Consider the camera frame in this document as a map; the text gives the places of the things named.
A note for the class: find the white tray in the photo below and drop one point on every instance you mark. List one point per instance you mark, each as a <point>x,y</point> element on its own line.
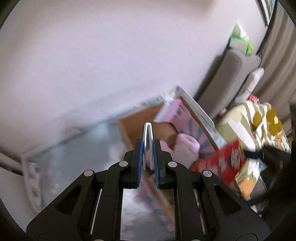
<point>198,109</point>

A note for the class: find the green tissue pack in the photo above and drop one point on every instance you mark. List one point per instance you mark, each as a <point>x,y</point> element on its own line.
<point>239,38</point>

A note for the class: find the grey sofa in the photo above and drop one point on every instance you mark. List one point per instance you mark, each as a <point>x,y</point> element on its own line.
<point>226,76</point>

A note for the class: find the grey floral cloth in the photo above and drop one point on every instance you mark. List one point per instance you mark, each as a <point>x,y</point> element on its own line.
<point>81,150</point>

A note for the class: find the pink fluffy pouch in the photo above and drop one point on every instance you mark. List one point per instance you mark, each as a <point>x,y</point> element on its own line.
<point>185,146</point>

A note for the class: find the red printed box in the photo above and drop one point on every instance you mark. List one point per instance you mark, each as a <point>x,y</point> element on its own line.
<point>219,160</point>

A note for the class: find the green striped floral cushion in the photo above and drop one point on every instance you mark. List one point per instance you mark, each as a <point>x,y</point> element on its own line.
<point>266,120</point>

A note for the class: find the beige curtain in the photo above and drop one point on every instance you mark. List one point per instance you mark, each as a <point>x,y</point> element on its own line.
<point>279,69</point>

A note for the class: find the white plastic clip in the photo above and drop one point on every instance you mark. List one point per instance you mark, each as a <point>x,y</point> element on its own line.
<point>145,129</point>

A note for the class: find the pink striped cardboard box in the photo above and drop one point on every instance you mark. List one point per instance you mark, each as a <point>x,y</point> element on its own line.
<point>194,129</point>

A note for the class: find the framed wall picture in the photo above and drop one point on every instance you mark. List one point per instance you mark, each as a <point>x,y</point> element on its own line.
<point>268,9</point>

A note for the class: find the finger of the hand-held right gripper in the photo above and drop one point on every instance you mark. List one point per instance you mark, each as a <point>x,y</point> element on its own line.
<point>252,154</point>

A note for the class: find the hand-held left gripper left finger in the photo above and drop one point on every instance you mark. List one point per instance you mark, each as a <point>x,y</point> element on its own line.
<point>140,162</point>

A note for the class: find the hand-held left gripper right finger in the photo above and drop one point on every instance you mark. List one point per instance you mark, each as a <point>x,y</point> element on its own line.
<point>157,162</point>

